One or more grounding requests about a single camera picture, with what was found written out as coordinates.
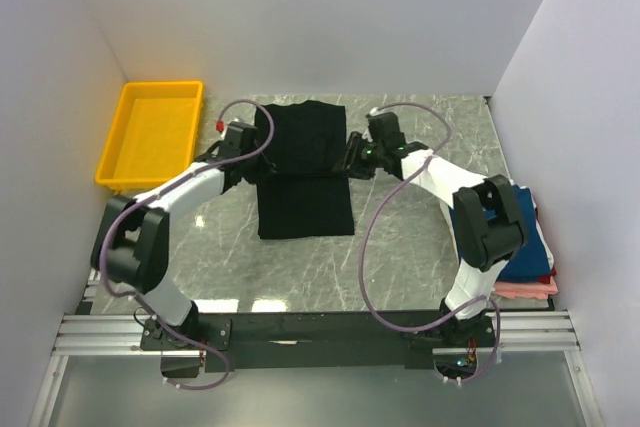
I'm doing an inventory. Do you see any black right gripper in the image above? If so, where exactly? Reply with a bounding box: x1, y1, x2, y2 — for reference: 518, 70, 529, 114
331, 132, 385, 181

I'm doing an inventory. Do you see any black t-shirt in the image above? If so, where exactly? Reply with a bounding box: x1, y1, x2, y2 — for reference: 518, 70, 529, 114
254, 100, 355, 240

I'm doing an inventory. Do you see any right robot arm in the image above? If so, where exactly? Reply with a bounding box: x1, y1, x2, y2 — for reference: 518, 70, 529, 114
339, 107, 528, 346

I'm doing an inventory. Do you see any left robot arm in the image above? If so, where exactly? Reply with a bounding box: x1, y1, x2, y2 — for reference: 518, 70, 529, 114
91, 120, 267, 349

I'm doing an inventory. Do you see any yellow plastic tray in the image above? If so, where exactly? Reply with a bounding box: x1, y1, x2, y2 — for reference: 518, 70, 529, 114
94, 80, 204, 192

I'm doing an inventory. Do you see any blue folded t-shirt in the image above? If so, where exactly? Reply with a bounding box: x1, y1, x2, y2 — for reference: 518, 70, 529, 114
449, 179, 553, 286

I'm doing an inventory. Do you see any pink folded t-shirt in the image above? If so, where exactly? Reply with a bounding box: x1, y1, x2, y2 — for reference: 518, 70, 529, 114
494, 279, 558, 300

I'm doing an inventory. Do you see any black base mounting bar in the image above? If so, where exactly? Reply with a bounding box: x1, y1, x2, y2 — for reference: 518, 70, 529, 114
139, 309, 501, 376

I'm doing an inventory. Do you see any red folded t-shirt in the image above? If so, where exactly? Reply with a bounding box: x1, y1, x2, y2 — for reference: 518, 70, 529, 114
532, 204, 557, 284

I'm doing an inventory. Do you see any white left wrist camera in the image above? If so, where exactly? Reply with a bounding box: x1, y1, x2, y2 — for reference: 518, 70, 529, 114
215, 117, 247, 140

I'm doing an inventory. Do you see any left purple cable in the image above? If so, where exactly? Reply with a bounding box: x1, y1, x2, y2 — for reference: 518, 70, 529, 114
98, 99, 276, 392

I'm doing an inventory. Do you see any purple cable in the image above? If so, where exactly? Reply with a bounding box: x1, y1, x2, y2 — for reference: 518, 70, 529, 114
358, 101, 502, 387
98, 99, 276, 392

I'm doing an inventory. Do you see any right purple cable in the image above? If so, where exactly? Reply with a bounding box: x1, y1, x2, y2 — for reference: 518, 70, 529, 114
358, 101, 502, 387

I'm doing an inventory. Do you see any aluminium frame rail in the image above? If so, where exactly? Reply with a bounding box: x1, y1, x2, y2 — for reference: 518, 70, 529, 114
52, 311, 581, 356

